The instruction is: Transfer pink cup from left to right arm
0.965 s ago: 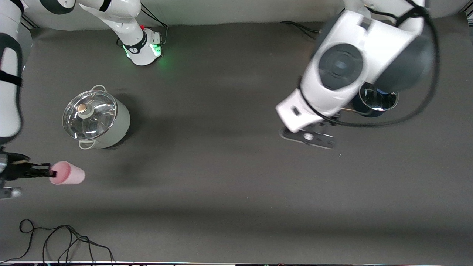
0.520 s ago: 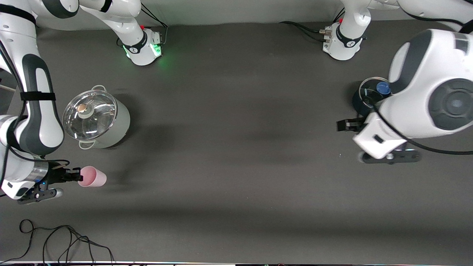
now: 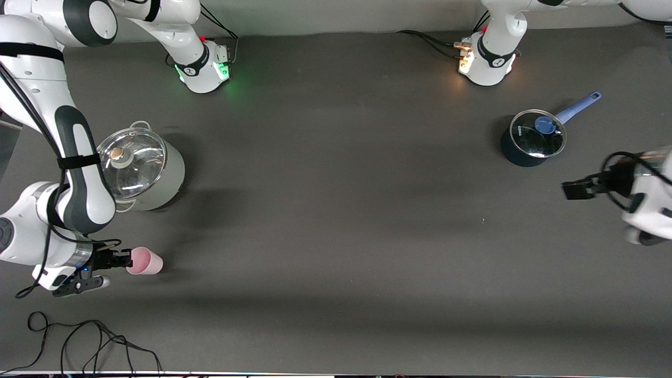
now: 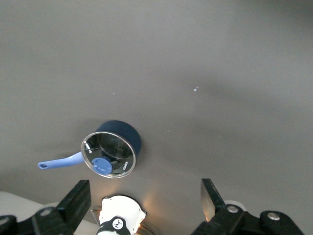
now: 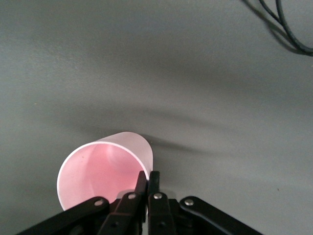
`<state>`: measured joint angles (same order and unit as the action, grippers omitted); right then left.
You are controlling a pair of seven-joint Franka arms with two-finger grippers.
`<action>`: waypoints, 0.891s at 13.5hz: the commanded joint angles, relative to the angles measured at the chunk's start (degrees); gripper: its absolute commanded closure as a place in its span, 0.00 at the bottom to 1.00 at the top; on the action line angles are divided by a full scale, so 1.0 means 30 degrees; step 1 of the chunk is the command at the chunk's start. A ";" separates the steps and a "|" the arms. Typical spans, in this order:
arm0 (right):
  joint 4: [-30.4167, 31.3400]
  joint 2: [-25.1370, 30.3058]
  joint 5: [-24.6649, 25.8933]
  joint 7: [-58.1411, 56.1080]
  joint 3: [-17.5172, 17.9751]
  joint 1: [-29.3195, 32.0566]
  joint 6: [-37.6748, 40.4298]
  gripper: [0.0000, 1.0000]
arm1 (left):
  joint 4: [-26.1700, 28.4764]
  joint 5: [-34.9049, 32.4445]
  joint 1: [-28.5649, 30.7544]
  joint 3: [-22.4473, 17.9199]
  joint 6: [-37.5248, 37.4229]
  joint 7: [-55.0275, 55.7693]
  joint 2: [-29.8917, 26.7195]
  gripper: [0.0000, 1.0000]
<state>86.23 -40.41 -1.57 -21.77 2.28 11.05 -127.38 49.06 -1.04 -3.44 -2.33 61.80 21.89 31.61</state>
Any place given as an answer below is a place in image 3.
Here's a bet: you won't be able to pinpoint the sage green cooking pot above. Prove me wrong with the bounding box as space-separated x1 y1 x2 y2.
96 121 185 212

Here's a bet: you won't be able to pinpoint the pink plastic cup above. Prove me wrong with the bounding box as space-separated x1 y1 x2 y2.
126 246 164 276

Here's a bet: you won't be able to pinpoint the glass lid with blue knob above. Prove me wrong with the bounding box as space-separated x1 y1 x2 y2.
510 109 567 159

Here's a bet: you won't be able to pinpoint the black left arm base cables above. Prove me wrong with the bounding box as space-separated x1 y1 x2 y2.
396 29 465 59

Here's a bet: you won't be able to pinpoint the loose black cable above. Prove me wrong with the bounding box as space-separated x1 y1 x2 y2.
0 311 163 376

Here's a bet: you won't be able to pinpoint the dark blue saucepan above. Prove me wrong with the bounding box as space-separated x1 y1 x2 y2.
500 91 602 167

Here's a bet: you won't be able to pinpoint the black right arm base cables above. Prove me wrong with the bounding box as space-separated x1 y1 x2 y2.
167 8 239 68

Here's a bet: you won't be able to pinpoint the black arm base cables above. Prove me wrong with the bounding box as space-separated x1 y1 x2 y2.
396 29 465 59
167 8 239 68

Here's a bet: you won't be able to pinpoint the dark grey table mat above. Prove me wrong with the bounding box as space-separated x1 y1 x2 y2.
0 20 672 374

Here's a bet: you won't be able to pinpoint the glass lid with beige knob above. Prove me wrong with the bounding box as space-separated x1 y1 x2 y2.
97 128 167 200

